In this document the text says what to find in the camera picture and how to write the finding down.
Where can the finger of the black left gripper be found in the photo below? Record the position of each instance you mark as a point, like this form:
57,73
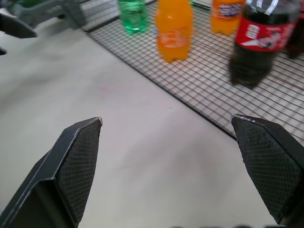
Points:
16,25
2,50

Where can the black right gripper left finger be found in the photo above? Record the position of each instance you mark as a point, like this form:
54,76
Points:
69,171

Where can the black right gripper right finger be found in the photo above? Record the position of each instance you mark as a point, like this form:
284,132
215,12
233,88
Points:
270,166

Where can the green soda bottle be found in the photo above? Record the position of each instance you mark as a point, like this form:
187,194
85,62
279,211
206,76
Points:
133,15

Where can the red label cola bottle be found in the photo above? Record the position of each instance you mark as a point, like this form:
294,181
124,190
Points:
295,40
259,45

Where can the orange soda bottle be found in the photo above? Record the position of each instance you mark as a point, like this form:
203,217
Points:
174,31
225,16

